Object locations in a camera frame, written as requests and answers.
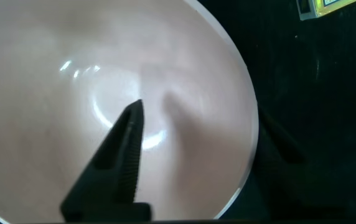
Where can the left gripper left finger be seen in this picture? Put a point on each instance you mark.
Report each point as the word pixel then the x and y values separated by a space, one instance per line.
pixel 115 174

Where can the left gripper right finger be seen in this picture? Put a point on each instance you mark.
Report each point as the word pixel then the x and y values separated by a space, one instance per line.
pixel 283 186

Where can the pink plastic bowl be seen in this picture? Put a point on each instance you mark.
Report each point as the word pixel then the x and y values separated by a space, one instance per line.
pixel 41 93

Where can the playing card box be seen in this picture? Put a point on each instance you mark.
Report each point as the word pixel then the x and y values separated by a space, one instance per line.
pixel 315 9

